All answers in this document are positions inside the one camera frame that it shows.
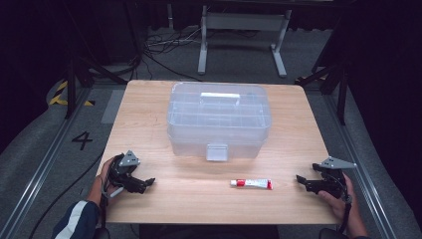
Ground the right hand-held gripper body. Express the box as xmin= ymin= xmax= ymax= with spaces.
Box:
xmin=312 ymin=156 xmax=357 ymax=199

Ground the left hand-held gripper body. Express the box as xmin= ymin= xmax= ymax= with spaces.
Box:
xmin=108 ymin=149 xmax=141 ymax=187

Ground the red and white tube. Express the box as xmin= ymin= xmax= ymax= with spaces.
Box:
xmin=230 ymin=178 xmax=274 ymax=190

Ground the clear plastic storage box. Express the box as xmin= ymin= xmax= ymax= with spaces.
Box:
xmin=166 ymin=82 xmax=273 ymax=162

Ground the person's right hand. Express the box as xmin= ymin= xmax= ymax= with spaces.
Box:
xmin=317 ymin=173 xmax=357 ymax=222

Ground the person's left hand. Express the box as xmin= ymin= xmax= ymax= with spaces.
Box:
xmin=88 ymin=156 xmax=123 ymax=207

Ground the black metal stand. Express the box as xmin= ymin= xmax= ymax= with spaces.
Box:
xmin=64 ymin=56 xmax=128 ymax=120
xmin=295 ymin=59 xmax=349 ymax=126

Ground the right hand-held gripper cable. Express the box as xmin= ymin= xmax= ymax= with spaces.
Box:
xmin=337 ymin=193 xmax=353 ymax=235

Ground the hand-held gripper cable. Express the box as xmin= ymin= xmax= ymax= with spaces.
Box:
xmin=337 ymin=193 xmax=353 ymax=235
xmin=99 ymin=185 xmax=124 ymax=233

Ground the metal floor rail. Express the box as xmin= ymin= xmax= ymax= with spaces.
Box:
xmin=0 ymin=88 xmax=91 ymax=239
xmin=322 ymin=94 xmax=399 ymax=239

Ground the left hand-held gripper cable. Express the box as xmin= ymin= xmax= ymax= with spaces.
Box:
xmin=99 ymin=185 xmax=124 ymax=233

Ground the black floor cable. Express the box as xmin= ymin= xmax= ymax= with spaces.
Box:
xmin=28 ymin=150 xmax=105 ymax=232

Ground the bundle of floor cables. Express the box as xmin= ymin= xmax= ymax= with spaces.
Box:
xmin=142 ymin=26 xmax=203 ymax=83

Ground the grey metal table frame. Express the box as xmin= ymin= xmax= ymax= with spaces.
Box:
xmin=197 ymin=4 xmax=293 ymax=79

